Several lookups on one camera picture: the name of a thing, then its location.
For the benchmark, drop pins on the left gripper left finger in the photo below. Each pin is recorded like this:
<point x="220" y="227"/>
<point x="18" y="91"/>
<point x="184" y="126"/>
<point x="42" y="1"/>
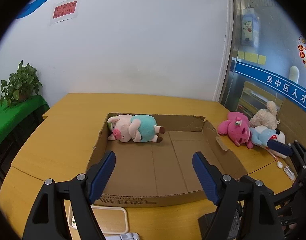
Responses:
<point x="47" y="218"/>

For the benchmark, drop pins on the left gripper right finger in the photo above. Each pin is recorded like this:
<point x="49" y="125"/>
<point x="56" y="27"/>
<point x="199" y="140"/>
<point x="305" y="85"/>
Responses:
<point x="225" y="192"/>

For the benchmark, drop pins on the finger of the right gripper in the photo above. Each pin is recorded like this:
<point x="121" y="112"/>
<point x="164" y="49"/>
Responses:
<point x="278" y="148"/>

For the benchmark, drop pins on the white clear phone case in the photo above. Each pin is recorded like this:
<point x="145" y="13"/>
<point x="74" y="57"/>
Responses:
<point x="112" y="220"/>

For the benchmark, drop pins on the grey folding phone stand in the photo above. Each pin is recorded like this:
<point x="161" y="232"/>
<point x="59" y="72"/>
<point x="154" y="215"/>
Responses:
<point x="125" y="236"/>

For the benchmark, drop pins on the black box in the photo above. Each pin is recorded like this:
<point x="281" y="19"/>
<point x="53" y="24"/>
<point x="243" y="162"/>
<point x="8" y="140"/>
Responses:
<point x="233" y="223"/>

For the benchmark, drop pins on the white plush toy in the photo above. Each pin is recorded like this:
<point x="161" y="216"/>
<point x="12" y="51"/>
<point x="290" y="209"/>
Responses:
<point x="280" y="137"/>

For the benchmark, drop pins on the pink pen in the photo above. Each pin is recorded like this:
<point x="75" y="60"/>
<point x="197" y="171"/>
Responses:
<point x="274" y="156"/>

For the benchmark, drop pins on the white earbuds case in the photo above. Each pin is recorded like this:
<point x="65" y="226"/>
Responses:
<point x="279" y="165"/>

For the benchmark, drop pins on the white folding phone stand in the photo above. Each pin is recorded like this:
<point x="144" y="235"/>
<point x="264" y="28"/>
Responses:
<point x="289" y="172"/>

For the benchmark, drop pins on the blue plush with red band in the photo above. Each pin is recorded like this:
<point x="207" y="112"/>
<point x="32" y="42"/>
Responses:
<point x="260" y="135"/>

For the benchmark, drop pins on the beige plush toy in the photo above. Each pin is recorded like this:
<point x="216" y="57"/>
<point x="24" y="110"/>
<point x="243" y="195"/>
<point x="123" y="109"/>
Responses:
<point x="265" y="117"/>

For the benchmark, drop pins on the pink bear plush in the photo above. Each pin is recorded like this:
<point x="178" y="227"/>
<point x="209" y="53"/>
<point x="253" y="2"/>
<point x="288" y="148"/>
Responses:
<point x="237" y="128"/>

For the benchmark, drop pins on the green covered side table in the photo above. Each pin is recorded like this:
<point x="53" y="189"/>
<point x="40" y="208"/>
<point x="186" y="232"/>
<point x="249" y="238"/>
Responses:
<point x="10" y="117"/>

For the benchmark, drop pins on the cardboard box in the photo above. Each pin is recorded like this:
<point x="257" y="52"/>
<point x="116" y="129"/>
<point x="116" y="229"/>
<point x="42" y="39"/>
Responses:
<point x="152" y="175"/>

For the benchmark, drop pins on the pig plush teal shirt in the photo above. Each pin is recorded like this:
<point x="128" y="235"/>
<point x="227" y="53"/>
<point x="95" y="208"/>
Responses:
<point x="139" y="128"/>

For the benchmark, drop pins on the potted green plant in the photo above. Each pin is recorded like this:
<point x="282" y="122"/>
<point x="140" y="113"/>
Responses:
<point x="20" y="85"/>

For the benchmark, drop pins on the red wall notice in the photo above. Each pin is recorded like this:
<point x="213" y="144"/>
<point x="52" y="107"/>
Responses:
<point x="65" y="11"/>

